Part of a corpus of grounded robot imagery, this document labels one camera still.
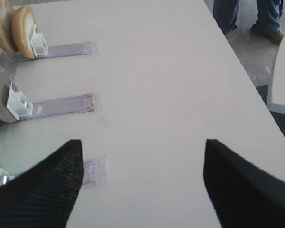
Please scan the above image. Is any golden bun half outer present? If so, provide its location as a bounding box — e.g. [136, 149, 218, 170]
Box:
[0, 0, 18, 53]

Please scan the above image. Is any clear acrylic rack right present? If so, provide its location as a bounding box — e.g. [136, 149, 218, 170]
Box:
[0, 42, 107, 185]

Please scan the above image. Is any dark brown meat patty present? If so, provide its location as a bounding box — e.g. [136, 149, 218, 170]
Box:
[0, 70, 16, 124]

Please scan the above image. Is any person in blue jeans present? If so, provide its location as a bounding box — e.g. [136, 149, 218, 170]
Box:
[212, 0, 284, 45]

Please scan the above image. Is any white plastic pusher block middle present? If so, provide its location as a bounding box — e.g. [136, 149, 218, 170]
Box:
[7, 82, 33, 120]

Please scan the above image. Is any white plastic pusher block top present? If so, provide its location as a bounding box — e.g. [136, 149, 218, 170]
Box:
[30, 24, 48, 57]

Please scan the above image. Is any golden bun half inner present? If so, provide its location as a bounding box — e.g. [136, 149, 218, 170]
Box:
[11, 5, 36, 59]

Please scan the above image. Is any golden bun half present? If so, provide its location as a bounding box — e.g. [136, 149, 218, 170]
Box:
[11, 5, 36, 59]
[0, 0, 18, 53]

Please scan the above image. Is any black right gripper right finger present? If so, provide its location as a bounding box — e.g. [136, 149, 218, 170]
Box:
[203, 139, 285, 228]

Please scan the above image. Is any white adjacent table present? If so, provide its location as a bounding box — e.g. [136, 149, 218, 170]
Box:
[267, 35, 285, 114]

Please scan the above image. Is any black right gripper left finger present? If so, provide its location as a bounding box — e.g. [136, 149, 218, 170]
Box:
[0, 140, 83, 228]

